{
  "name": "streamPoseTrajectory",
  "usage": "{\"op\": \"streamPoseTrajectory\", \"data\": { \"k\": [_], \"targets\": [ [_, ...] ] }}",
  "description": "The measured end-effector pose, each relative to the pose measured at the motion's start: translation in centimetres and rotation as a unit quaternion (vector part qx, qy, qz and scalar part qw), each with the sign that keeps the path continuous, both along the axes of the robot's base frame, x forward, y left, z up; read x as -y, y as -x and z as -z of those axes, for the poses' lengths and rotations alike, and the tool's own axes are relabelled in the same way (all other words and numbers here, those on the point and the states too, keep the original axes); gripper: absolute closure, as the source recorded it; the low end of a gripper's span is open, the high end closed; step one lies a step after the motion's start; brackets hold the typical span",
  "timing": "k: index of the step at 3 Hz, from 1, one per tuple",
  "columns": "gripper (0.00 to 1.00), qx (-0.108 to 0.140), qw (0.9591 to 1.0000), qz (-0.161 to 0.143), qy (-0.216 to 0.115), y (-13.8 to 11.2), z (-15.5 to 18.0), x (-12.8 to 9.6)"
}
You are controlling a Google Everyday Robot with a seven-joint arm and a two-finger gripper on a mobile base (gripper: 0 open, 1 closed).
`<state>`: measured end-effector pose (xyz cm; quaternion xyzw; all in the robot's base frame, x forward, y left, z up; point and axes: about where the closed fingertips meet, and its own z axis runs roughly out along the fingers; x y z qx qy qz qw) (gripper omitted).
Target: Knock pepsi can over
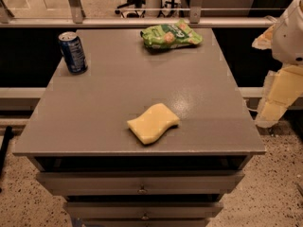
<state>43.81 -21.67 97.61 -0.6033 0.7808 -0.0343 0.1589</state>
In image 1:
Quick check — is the top drawer with knob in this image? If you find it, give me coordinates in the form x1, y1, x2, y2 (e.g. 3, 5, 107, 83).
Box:
37, 171, 244, 196

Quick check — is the yellow sponge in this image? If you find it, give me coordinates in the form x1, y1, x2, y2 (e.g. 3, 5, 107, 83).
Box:
127, 103, 180, 145

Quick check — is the grey drawer cabinet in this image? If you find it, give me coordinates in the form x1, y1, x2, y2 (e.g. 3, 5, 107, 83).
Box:
14, 29, 265, 227

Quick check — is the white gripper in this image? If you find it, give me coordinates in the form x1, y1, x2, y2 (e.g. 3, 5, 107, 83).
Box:
252, 0, 303, 128

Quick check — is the drawer with knob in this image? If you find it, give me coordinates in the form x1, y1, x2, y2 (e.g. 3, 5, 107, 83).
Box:
37, 171, 244, 196
64, 201, 223, 220

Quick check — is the green chip bag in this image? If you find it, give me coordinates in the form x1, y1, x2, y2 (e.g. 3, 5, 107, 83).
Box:
140, 19, 203, 49

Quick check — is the blue pepsi can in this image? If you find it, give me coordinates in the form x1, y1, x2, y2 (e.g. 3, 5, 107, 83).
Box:
59, 31, 88, 74

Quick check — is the metal railing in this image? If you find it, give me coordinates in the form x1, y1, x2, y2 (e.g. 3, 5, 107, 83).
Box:
1, 0, 292, 28

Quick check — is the white cable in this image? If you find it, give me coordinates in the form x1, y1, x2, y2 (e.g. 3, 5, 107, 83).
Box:
244, 98, 260, 114

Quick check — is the black pole at left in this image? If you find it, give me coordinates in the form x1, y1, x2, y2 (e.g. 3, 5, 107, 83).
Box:
0, 126, 14, 176

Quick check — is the black office chair base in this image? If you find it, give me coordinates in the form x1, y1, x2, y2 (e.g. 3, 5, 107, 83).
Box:
115, 0, 146, 18

